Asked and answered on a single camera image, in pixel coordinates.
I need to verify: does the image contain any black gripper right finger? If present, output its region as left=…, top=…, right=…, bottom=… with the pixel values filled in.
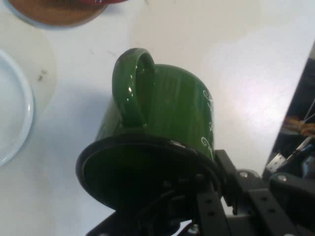
left=214, top=149, right=315, bottom=236

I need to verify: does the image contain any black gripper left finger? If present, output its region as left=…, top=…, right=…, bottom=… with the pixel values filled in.
left=86, top=173, right=231, bottom=236

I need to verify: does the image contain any green mug with white script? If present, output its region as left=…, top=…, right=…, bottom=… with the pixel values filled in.
left=75, top=47, right=222, bottom=222

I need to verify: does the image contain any white and blue bowl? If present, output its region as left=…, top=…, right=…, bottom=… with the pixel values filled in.
left=0, top=48, right=37, bottom=167

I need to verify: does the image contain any brown wooden mug tree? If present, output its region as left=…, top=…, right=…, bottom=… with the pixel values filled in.
left=7, top=0, right=109, bottom=27

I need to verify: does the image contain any orange wire bundle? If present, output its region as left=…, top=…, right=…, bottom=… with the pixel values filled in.
left=284, top=117, right=315, bottom=136

